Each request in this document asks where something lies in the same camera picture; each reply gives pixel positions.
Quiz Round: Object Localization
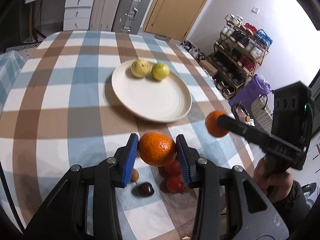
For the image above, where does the cardboard box on floor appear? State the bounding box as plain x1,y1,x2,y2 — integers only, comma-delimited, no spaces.
199,60,217,77

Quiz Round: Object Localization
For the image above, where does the red tomato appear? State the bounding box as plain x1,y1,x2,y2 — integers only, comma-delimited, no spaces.
164,159,182,176
166,176,185,194

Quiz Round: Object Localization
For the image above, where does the shoe rack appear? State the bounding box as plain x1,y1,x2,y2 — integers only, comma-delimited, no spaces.
208,14,273,100

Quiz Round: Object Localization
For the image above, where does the dark plum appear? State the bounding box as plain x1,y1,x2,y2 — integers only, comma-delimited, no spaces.
137,182,155,197

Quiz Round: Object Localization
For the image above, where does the orange tangerine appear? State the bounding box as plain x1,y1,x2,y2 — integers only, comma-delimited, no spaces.
204,110,229,138
138,131,176,167

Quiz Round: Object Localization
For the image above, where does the purple bag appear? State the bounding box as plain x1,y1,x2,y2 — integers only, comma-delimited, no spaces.
228,74,272,108

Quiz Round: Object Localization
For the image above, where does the black basket with items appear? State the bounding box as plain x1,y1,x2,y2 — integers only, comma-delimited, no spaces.
231,103,255,127

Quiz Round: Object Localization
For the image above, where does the person right hand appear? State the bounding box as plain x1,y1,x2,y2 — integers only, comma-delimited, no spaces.
253,158,293,203

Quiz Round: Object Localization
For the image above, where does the large cream plate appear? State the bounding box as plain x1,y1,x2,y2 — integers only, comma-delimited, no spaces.
111,60,193,123

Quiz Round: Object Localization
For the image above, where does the wrinkled yellow guava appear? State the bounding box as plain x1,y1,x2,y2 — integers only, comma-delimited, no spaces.
131,59,151,78

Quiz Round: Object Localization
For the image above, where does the wooden door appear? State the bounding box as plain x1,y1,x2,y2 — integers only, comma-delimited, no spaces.
143,0,208,41

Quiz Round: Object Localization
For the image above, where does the silver suitcase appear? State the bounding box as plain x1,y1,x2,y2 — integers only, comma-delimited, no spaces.
112,0,151,35

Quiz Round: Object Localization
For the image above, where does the woven basket bag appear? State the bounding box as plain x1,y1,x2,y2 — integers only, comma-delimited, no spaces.
251,94,273,134

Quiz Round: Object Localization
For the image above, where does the small brown pear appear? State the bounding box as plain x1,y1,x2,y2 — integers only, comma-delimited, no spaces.
131,169,139,183

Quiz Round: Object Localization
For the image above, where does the beige suitcase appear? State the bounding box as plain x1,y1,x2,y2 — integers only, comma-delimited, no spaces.
89,0,120,31

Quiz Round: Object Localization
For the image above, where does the green yellow guava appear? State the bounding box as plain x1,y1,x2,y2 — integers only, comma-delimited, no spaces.
151,62,170,81

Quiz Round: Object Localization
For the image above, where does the checkered tablecloth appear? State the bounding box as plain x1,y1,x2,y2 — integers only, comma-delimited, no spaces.
1,31,254,225

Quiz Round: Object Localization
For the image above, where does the side table teal cloth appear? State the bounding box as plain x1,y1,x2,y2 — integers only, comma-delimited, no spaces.
0,51,25,111

